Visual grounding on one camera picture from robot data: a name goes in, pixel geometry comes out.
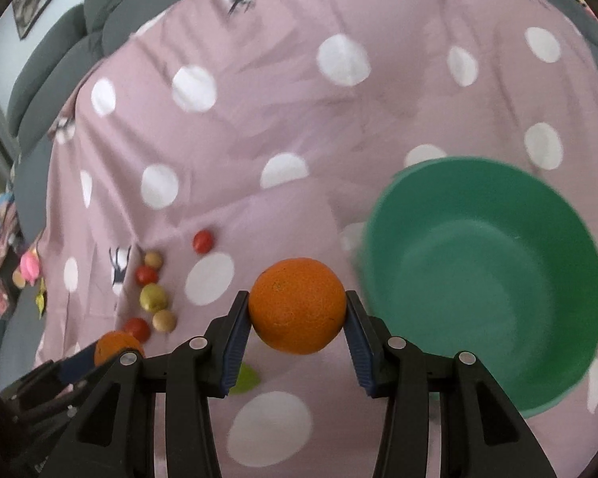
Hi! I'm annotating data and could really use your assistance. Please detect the red cherry tomato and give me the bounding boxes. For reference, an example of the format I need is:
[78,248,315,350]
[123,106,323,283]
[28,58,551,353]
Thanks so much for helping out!
[192,229,214,255]
[123,317,151,344]
[135,264,159,287]

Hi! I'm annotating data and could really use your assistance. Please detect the yellow green mango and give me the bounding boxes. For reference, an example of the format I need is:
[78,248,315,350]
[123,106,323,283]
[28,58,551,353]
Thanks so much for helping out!
[139,283,168,314]

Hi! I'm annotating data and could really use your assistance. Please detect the green lime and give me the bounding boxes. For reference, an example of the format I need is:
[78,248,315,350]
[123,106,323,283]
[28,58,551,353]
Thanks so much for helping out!
[230,364,261,395]

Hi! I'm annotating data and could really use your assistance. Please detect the large orange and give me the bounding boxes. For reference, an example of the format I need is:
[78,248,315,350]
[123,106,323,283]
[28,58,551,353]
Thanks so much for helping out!
[248,258,346,355]

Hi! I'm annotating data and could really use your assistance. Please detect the tan small round fruit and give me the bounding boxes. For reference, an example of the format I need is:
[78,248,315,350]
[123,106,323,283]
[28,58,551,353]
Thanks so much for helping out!
[143,251,164,271]
[152,309,177,333]

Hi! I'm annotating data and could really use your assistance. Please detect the pile of colourful toys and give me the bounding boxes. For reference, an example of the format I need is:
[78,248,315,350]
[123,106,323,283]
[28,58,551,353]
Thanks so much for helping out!
[0,191,46,319]

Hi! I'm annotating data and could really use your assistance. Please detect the green plastic bowl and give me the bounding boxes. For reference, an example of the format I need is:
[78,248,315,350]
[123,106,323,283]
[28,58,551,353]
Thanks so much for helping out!
[358,158,598,417]

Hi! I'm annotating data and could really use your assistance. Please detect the pink polka dot blanket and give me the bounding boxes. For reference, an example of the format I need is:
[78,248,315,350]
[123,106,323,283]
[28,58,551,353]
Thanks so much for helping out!
[33,0,598,478]

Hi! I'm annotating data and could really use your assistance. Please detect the grey sofa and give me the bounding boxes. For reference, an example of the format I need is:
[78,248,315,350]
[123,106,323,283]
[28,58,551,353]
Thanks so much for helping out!
[0,0,210,390]

